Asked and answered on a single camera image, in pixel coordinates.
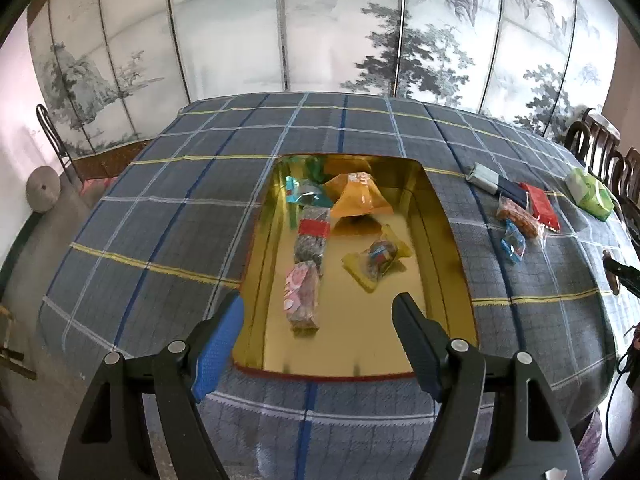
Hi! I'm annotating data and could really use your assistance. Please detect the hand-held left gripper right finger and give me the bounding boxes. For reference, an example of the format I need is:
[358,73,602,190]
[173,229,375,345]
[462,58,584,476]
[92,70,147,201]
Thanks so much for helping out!
[391,292,586,480]

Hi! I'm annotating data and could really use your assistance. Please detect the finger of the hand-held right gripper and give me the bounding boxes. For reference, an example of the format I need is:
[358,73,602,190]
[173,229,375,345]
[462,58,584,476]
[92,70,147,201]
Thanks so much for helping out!
[602,256,640,297]

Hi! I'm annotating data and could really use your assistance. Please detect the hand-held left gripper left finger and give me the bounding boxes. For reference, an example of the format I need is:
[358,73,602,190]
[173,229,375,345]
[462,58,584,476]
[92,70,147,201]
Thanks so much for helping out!
[57,290,246,480]

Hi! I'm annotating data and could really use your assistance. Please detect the red tin box gold inside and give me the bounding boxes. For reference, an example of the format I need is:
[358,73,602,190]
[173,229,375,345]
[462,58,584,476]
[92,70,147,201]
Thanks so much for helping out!
[231,152,480,381]

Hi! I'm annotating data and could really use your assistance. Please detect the clear packet yellow edges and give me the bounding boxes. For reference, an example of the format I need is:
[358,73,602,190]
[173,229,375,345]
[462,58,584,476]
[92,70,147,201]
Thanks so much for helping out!
[341,225,413,293]

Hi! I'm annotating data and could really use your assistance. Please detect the pink snack packet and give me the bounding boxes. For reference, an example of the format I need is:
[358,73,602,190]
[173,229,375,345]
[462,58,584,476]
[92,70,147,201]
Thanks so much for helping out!
[284,261,322,333]

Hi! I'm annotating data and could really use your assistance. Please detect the blue snack packet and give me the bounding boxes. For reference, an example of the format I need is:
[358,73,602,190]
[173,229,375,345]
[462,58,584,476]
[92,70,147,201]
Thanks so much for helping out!
[501,220,528,265]

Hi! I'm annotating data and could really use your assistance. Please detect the clear packet orange snacks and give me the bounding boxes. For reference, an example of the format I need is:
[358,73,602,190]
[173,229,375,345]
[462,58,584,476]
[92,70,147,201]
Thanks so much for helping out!
[496,195,547,248]

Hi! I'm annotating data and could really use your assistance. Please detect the grey snack packet red label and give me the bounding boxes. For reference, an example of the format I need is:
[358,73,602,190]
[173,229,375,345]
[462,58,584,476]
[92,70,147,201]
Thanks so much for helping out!
[294,206,332,277]

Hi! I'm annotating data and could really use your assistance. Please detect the orange yellow snack packet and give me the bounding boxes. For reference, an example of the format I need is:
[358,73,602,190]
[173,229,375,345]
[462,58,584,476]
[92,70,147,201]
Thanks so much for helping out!
[322,171,393,221]

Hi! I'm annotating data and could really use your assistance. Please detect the navy and pale tissue pack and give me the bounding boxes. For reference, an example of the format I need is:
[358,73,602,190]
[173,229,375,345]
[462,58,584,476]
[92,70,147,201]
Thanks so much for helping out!
[465,162,530,208]

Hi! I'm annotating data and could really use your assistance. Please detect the light blue foil packet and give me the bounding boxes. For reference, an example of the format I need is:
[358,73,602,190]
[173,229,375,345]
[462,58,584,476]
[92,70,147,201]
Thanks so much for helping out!
[284,176,333,211]

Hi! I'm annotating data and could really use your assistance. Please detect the green tissue pack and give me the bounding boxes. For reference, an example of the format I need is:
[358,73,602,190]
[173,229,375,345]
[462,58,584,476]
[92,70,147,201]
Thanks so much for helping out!
[566,167,617,222]

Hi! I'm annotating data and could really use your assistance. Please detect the dark wooden chair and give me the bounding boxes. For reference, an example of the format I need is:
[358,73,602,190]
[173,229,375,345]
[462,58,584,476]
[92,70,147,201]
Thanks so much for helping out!
[612,147,640,221]
[565,107,621,171]

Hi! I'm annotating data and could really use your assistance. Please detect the grey plaid tablecloth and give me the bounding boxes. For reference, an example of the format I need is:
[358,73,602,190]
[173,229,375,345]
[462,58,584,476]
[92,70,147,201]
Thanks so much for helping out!
[37,91,640,480]

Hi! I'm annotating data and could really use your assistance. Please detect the round stone disc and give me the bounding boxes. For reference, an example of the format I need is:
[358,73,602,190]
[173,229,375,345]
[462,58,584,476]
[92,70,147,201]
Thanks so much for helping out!
[25,166,62,213]

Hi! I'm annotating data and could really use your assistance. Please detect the thin metal chair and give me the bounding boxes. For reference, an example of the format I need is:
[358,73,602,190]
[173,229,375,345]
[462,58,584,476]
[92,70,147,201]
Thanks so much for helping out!
[36,104,86,186]

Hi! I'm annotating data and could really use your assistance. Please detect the ink landscape folding screen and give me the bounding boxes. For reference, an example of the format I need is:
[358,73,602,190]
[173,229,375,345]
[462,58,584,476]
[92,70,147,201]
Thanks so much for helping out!
[27,0,621,158]

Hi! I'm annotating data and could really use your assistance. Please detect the black cable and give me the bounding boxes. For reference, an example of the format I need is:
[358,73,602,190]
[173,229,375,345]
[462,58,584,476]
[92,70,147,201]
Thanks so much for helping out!
[604,322,640,466]

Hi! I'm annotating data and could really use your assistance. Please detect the light wooden frame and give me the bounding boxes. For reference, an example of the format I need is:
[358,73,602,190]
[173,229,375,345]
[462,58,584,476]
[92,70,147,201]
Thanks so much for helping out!
[0,305,38,381]

